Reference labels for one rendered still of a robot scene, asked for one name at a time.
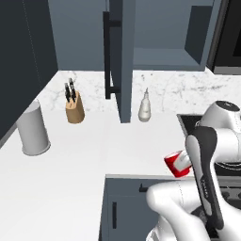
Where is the short black door handle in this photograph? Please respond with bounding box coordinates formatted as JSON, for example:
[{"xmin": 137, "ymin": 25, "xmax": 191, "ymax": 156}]
[{"xmin": 111, "ymin": 201, "xmax": 118, "ymax": 230}]

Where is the black microwave oven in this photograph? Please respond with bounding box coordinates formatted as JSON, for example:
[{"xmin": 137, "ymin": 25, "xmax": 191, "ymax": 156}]
[{"xmin": 206, "ymin": 0, "xmax": 241, "ymax": 76}]

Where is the white bottle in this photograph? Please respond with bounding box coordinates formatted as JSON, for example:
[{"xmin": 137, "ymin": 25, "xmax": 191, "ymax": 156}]
[{"xmin": 137, "ymin": 87, "xmax": 153, "ymax": 123}]

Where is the blue-grey wall cabinet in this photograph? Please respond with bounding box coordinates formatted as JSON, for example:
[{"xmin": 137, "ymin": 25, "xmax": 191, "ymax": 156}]
[{"xmin": 47, "ymin": 0, "xmax": 224, "ymax": 72}]

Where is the grey cylinder canister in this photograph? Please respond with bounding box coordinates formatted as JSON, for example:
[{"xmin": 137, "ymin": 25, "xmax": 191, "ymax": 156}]
[{"xmin": 15, "ymin": 99, "xmax": 52, "ymax": 157}]

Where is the black hob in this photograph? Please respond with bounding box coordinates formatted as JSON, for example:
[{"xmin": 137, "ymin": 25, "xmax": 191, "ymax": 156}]
[{"xmin": 176, "ymin": 113, "xmax": 241, "ymax": 177}]

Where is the dark tall cabinet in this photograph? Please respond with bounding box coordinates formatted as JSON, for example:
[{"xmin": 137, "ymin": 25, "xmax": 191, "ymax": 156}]
[{"xmin": 0, "ymin": 0, "xmax": 59, "ymax": 141}]

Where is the wooden knife block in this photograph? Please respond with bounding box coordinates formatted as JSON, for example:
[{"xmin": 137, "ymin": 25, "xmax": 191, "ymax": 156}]
[{"xmin": 64, "ymin": 77, "xmax": 86, "ymax": 124}]

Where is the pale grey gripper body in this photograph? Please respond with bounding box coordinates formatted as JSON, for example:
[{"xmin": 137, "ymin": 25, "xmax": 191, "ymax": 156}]
[{"xmin": 178, "ymin": 151, "xmax": 192, "ymax": 169}]

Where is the blue-grey base cabinet door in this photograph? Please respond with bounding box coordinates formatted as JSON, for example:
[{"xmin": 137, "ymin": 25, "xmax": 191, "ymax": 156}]
[{"xmin": 99, "ymin": 194, "xmax": 162, "ymax": 241}]

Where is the long black door handle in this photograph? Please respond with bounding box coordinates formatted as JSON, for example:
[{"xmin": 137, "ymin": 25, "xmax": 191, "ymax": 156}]
[{"xmin": 103, "ymin": 11, "xmax": 122, "ymax": 101}]

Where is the red cup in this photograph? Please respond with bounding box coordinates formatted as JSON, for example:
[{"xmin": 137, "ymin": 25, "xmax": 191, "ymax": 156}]
[{"xmin": 163, "ymin": 151, "xmax": 192, "ymax": 179}]

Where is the blue-grey drawer front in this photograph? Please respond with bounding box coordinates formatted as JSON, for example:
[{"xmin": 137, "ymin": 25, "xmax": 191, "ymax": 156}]
[{"xmin": 103, "ymin": 177, "xmax": 177, "ymax": 197}]

